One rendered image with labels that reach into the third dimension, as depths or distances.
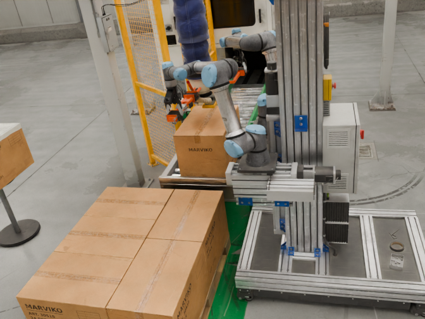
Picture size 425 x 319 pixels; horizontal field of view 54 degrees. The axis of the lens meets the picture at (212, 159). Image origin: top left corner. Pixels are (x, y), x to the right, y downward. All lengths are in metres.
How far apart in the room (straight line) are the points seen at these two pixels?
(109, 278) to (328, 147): 1.52
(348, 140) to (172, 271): 1.29
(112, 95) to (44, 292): 2.01
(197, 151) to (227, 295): 1.09
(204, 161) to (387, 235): 1.45
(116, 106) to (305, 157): 2.10
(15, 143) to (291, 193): 2.54
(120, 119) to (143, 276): 1.95
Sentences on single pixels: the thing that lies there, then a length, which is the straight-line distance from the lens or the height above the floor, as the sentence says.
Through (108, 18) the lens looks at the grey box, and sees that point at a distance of 3.93.
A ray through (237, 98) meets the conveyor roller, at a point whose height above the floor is 0.55.
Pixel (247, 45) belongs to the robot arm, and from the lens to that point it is 2.94.
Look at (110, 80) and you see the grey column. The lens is 4.03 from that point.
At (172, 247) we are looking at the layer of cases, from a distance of 2.75.
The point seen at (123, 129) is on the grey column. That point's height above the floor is 0.70.
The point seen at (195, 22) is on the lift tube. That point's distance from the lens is 3.11.
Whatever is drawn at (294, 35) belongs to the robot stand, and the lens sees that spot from 2.37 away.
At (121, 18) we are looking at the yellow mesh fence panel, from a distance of 4.39.
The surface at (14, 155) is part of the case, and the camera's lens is 4.03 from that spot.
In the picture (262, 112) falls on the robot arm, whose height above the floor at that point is 1.16.
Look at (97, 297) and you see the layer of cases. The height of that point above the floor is 0.54.
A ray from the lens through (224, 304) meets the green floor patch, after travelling 3.09.
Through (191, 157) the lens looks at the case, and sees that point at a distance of 3.28.
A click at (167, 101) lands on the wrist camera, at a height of 1.38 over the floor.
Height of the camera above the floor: 2.28
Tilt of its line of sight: 28 degrees down
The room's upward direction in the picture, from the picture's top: 8 degrees counter-clockwise
